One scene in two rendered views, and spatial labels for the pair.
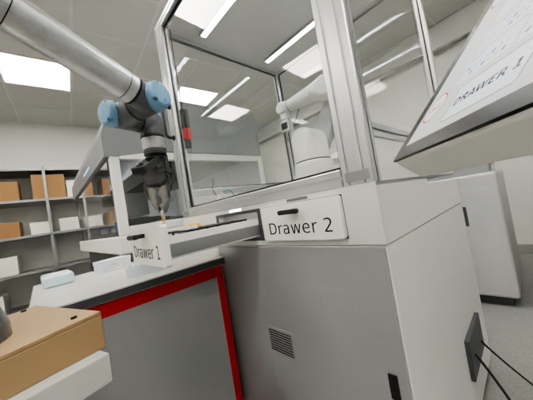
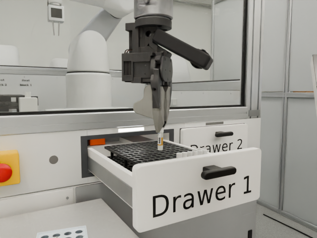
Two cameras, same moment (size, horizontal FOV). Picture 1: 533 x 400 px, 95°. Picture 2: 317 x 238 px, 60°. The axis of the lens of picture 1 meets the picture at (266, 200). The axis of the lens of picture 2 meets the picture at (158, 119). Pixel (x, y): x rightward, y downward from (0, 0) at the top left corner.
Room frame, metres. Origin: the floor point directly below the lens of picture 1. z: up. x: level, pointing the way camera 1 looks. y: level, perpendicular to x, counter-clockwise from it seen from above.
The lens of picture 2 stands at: (0.70, 0.88, 1.05)
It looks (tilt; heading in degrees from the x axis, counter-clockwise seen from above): 6 degrees down; 283
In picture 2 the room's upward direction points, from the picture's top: straight up
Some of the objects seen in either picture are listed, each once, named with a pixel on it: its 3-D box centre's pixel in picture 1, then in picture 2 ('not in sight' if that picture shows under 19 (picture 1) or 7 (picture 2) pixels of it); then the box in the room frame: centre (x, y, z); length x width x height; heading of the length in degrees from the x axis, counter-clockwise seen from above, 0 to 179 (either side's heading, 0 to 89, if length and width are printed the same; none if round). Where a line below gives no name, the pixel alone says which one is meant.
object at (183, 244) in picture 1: (210, 235); (151, 164); (0.87, 0.22, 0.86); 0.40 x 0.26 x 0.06; 133
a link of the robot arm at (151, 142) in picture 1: (153, 146); (153, 10); (0.83, 0.35, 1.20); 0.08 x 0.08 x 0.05
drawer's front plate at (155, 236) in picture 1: (147, 245); (204, 183); (0.72, 0.37, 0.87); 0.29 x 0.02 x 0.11; 43
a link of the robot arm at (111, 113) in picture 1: (124, 114); not in sight; (0.73, 0.38, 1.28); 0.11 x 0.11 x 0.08; 63
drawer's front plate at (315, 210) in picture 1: (297, 221); (216, 141); (0.71, -0.08, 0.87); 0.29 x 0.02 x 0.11; 43
